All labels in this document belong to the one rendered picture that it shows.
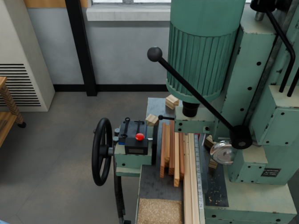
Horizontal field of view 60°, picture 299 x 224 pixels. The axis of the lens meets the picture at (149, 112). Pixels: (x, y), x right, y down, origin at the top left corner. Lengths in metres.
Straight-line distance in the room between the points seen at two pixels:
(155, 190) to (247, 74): 0.48
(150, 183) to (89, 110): 1.64
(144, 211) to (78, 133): 1.54
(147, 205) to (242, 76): 0.48
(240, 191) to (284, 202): 0.16
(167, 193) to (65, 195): 1.20
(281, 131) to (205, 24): 0.34
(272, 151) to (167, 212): 0.40
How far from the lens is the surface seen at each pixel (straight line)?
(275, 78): 0.73
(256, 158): 0.84
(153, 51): 0.58
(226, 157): 0.90
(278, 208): 1.12
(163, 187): 0.94
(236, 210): 1.06
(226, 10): 0.62
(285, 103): 0.69
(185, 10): 0.63
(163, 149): 0.93
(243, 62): 0.72
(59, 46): 2.44
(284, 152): 0.98
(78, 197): 1.98
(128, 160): 0.97
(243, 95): 0.79
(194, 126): 0.92
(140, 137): 0.90
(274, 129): 0.73
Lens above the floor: 1.72
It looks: 46 degrees down
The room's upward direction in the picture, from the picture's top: straight up
